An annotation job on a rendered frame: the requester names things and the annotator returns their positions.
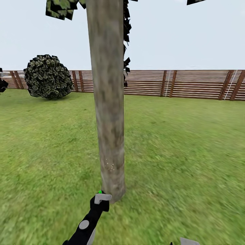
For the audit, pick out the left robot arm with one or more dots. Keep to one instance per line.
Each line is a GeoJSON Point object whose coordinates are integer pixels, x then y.
{"type": "Point", "coordinates": [86, 230]}

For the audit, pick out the bush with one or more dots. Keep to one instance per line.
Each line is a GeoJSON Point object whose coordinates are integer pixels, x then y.
{"type": "Point", "coordinates": [46, 77]}

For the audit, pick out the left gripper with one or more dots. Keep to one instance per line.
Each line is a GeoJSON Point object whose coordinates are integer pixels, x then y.
{"type": "Point", "coordinates": [103, 206]}

